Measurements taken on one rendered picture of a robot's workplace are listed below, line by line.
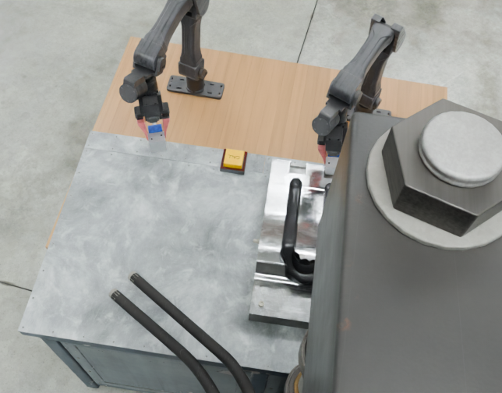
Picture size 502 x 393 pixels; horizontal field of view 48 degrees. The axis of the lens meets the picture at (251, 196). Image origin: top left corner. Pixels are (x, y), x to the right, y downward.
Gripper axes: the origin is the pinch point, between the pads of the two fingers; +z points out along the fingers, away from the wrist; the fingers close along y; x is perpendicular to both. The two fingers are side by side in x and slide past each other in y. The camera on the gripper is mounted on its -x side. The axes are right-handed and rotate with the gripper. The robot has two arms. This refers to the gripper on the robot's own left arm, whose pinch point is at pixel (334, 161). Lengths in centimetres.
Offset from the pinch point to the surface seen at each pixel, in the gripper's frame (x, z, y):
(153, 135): -4, -8, -54
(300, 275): -30.8, 18.5, -6.3
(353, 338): -119, -69, 6
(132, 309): -48, 21, -51
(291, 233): -21.6, 11.2, -10.2
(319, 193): -6.0, 8.0, -3.7
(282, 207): -12.4, 9.2, -14.0
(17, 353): -22, 91, -123
